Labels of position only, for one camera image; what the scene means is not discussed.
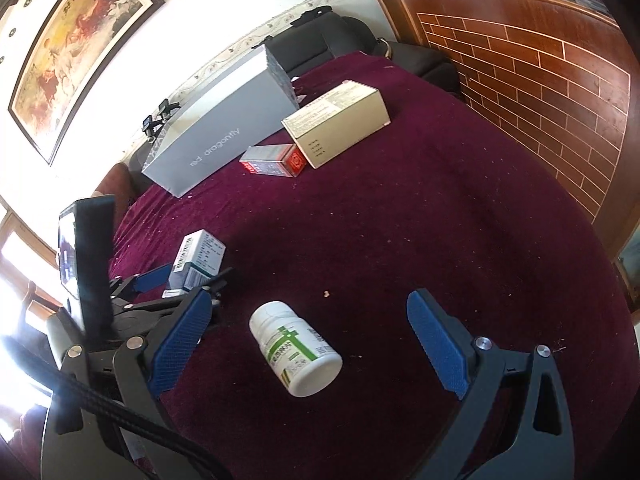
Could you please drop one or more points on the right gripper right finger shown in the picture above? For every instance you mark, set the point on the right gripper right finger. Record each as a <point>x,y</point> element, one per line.
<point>474,368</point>

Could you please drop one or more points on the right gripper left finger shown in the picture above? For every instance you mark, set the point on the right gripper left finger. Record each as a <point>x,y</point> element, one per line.
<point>149,365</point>

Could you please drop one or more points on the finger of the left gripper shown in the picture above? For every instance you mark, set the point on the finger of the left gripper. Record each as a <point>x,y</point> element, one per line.
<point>126,290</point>
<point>154,310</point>

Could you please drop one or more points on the white blue medicine box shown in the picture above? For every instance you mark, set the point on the white blue medicine box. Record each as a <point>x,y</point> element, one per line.
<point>198,260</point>

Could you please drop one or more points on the white green medicine bottle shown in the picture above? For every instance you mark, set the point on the white green medicine bottle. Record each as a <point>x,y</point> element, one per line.
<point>297,354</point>

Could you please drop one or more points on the black clamp on sofa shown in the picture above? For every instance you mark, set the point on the black clamp on sofa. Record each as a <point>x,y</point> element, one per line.
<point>151,127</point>
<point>167,109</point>

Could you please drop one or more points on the maroon velvet tablecloth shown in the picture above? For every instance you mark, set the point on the maroon velvet tablecloth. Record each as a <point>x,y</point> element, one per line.
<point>439,199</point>

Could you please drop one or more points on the grey shoe box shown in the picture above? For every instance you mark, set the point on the grey shoe box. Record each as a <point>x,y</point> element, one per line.
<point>241,106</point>

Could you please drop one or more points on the red silver small box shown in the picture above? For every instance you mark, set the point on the red silver small box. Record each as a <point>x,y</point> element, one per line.
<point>277,160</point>

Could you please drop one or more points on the framed horse painting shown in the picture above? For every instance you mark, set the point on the framed horse painting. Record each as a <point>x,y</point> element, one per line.
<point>71,50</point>

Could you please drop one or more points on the beige cardboard box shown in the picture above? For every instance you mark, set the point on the beige cardboard box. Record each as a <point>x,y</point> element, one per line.
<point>336,121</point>

